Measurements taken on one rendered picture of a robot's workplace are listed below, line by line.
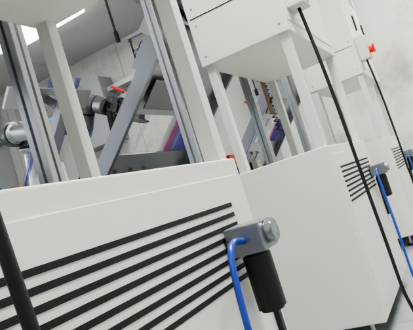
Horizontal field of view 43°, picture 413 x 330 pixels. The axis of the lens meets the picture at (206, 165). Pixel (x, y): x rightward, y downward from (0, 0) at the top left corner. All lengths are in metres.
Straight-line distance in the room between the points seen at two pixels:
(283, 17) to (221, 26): 0.21
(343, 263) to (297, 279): 0.16
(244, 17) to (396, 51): 4.28
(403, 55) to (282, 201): 4.37
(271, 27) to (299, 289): 0.84
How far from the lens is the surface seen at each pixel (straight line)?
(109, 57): 7.41
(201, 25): 1.82
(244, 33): 1.76
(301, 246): 1.71
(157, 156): 2.34
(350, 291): 1.71
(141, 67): 1.92
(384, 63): 5.95
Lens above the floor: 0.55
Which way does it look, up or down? 4 degrees up
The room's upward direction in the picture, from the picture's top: 17 degrees counter-clockwise
